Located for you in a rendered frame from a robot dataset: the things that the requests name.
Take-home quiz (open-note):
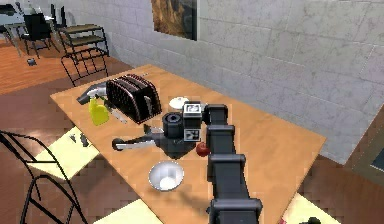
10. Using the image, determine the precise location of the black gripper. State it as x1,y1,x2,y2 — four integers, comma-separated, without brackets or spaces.
111,112,185,152

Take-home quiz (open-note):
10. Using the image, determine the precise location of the silver knife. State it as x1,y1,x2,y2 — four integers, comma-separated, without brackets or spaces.
107,105,128,125

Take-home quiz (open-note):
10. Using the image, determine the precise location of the silver bowl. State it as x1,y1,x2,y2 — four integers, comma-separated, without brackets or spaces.
147,160,185,192

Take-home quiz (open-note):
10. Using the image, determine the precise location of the black toaster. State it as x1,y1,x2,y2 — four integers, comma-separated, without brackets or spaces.
105,73,163,125

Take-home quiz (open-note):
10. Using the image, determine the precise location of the yellow spray bottle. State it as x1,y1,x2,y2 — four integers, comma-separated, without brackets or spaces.
87,94,111,127

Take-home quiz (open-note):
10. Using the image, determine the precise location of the white plate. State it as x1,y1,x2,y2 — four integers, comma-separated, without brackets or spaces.
168,96,191,111

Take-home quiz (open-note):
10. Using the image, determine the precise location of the red apple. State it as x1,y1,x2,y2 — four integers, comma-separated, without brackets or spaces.
195,141,211,158

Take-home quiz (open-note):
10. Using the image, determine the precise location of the dark grey pan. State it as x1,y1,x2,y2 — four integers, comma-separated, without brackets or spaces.
76,82,108,106

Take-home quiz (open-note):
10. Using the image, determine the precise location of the black chair with yellow seat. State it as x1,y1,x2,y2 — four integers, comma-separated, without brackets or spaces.
0,125,101,224
280,192,342,224
92,198,165,224

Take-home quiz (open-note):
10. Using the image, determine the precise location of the black shelf with wooden boards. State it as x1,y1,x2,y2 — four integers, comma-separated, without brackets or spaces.
57,23,111,57

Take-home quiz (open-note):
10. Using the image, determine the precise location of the wooden table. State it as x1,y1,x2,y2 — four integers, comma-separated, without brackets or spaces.
49,63,327,224

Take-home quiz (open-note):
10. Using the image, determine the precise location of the framed brown picture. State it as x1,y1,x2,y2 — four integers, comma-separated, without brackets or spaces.
150,0,199,42

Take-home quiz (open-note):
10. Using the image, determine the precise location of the grey table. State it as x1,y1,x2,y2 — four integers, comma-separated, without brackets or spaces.
0,2,38,58

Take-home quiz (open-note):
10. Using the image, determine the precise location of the dark brown cupboard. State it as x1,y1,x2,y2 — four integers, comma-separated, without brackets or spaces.
344,102,384,188

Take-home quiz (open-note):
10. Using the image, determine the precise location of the black wire chair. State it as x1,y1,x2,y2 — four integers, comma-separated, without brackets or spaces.
60,47,110,88

